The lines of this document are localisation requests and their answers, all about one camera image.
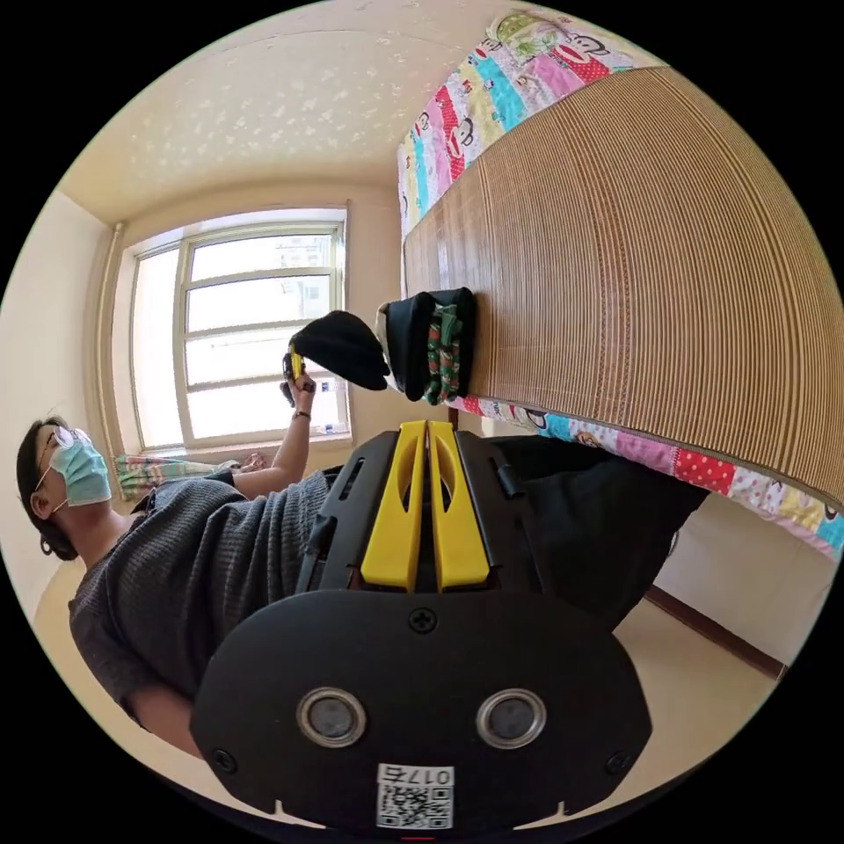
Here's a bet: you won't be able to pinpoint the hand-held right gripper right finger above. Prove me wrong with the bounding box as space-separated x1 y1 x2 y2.
426 419 491 592

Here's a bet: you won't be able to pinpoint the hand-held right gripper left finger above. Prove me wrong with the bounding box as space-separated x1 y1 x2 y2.
360 419 427 592

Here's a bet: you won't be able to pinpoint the black pants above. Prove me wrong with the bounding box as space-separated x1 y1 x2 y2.
289 309 391 392

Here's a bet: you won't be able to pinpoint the person's left forearm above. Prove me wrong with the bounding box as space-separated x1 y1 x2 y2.
230 410 312 499

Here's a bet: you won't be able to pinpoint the person's right forearm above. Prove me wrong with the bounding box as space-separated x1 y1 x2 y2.
128 685 207 760

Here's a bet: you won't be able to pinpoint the window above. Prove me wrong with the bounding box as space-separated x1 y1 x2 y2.
127 221 352 451

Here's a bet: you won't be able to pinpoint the pile of clothes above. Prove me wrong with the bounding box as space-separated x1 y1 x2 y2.
374 287 477 407

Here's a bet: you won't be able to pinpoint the striped pastel cloth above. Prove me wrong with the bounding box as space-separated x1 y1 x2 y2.
113 453 229 504

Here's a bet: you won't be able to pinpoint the person's body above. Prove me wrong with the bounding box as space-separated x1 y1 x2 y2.
16 415 712 730

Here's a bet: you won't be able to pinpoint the bed with woven mat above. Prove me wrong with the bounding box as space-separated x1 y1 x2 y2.
395 10 844 563

